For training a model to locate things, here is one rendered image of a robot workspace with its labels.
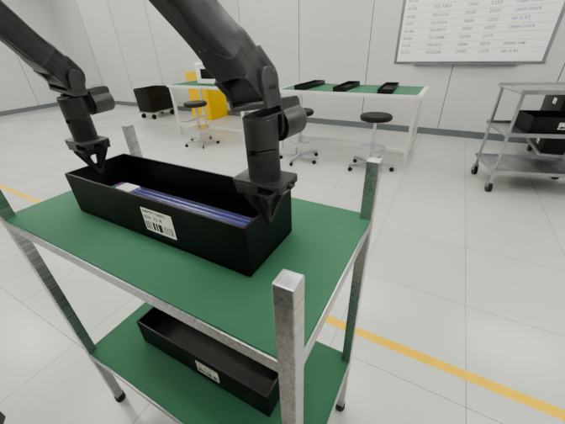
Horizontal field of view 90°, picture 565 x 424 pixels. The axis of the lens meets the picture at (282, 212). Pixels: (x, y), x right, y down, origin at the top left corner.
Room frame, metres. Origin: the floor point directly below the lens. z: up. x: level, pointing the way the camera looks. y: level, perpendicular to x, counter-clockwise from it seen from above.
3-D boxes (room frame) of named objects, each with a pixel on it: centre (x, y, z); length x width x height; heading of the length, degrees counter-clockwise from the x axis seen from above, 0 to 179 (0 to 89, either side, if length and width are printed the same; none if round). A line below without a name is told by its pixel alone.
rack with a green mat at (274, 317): (0.64, 0.27, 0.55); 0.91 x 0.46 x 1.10; 60
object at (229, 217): (0.62, 0.27, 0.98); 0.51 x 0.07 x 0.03; 60
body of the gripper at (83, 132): (0.76, 0.51, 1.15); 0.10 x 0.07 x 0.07; 60
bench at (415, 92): (3.93, -0.92, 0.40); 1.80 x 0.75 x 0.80; 60
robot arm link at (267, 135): (0.48, 0.03, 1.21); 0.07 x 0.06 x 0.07; 142
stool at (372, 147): (3.14, -1.06, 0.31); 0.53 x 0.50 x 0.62; 83
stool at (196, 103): (4.39, 1.21, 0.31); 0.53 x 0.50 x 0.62; 106
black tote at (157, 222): (0.62, 0.27, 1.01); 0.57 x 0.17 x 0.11; 60
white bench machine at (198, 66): (5.06, 1.02, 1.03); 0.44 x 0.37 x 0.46; 66
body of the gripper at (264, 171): (0.47, 0.03, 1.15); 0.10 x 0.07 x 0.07; 60
